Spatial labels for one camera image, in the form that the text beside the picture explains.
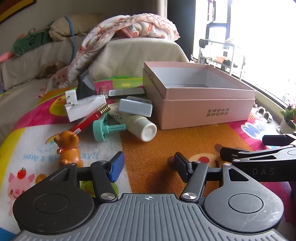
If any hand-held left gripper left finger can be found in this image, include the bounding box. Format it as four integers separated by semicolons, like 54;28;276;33
47;151;125;202

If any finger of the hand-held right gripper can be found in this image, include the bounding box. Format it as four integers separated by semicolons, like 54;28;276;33
220;146;296;165
262;134;296;146

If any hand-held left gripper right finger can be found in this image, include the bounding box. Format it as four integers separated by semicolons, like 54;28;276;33
173;152;257;203

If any white floral cream tube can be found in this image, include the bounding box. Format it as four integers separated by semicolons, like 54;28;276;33
107;109;158;142

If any brown bear figurine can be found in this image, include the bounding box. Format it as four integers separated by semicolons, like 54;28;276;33
54;131;84;168

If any red brush with gold bristles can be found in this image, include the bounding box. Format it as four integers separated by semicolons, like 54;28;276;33
69;104;110;136

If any pink cardboard box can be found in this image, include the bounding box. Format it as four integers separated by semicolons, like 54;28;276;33
143;61;256;130

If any light blue plastic case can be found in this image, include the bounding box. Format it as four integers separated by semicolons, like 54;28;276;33
118;96;153;117

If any white carton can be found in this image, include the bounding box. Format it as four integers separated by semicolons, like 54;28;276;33
64;95;107;122

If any white plastic bracket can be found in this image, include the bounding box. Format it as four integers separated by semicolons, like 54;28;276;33
65;90;78;106

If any potted flowering plant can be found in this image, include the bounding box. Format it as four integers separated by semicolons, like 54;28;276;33
279;93;296;135

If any pair of slippers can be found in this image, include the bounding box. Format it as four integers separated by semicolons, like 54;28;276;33
253;107;273;123

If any colourful cartoon play mat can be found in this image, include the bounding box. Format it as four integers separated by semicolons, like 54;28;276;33
0;77;296;241

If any metal balcony rack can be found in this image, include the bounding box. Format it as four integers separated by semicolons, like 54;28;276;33
198;38;245;80

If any beige covered sofa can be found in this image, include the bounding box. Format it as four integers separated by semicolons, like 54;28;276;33
0;38;190;139

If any floral blanket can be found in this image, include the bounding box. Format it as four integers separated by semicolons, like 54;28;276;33
36;14;181;98

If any beige pillow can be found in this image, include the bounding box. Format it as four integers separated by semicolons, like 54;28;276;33
48;14;107;42

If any green plush toy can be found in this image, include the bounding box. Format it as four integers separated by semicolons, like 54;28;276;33
12;29;55;56

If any pink plush toy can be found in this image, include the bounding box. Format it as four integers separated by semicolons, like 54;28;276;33
0;51;14;62

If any black window frame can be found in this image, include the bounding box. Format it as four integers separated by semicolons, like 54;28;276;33
205;0;232;41

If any blue strap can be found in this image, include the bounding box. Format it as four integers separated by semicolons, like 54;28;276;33
64;16;77;64

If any framed wall picture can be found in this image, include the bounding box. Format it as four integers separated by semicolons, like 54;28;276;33
0;0;37;24

